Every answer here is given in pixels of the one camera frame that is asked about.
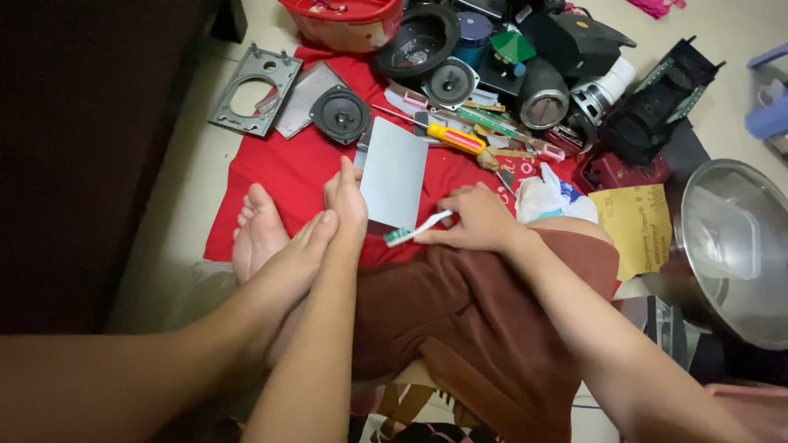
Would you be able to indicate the person's right hand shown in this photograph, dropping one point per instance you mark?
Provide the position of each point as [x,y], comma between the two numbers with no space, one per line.
[483,221]

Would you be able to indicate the person's left hand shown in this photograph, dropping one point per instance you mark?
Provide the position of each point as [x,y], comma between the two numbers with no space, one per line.
[346,209]

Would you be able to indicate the grey metal plate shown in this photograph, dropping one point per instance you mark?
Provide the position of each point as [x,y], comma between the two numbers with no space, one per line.
[394,172]

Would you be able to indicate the white green toothbrush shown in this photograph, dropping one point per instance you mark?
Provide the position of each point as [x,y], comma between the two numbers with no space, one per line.
[418,231]

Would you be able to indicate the white plastic bag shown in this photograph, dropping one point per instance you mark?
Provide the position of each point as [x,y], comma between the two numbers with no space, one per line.
[542,197]

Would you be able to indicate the red cloth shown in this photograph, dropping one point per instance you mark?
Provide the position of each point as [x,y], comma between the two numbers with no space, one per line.
[295,166]

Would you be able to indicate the person's bare foot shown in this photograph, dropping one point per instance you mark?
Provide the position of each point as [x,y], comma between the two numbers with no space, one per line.
[258,234]

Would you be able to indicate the black square speaker driver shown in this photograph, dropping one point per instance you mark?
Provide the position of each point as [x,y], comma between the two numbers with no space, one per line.
[340,115]

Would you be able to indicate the pink plastic clip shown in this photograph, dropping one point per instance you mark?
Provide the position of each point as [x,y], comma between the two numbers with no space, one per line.
[551,152]

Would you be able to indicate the person's brown shorts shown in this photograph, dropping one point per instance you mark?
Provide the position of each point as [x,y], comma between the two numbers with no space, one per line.
[468,320]

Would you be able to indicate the green circuit board strip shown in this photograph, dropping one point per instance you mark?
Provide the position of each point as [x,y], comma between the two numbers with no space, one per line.
[486,121]

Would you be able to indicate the grey flat panel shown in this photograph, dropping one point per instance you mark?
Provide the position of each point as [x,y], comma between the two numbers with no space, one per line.
[308,92]

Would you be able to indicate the grey cylindrical speaker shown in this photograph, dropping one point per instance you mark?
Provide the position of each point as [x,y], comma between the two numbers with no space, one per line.
[542,92]

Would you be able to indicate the silver round speaker driver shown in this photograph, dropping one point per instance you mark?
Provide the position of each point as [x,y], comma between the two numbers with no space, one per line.
[449,83]

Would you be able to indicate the dark red box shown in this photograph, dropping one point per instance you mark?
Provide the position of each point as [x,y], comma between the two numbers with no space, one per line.
[622,173]

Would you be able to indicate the yellow sandpaper sheet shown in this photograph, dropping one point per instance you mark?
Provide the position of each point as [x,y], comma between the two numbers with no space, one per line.
[634,227]

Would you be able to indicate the green plastic piece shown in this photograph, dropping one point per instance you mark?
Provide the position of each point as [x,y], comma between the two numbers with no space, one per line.
[511,46]

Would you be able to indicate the red plastic basin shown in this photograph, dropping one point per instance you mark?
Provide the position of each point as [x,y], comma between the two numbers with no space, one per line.
[345,31]

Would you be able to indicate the blue cylindrical jar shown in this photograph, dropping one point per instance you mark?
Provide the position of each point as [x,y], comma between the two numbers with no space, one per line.
[473,37]

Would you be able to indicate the black open speaker housing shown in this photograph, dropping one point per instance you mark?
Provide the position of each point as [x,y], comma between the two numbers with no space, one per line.
[640,123]

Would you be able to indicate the white silver speaker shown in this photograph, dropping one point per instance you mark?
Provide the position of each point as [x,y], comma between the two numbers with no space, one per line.
[609,80]

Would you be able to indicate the black speaker box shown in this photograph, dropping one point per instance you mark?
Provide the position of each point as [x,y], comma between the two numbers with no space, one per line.
[572,43]

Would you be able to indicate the large black speaker cone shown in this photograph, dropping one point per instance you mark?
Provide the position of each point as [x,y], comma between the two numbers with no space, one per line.
[434,24]

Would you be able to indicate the patterned floor mat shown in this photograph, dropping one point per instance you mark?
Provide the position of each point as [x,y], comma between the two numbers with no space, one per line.
[394,409]

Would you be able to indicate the clear plastic container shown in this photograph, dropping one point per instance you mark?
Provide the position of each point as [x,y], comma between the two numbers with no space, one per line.
[720,234]

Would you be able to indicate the dark wooden furniture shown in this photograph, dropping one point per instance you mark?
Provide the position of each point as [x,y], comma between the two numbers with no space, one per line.
[92,154]

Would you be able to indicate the pink cloth item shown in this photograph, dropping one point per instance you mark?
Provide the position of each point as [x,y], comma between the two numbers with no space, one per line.
[655,6]

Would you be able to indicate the steel bowl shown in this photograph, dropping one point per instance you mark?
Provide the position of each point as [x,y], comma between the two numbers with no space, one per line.
[769,307]

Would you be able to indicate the grey metal speaker frame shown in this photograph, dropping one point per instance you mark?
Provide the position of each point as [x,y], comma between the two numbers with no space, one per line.
[225,117]

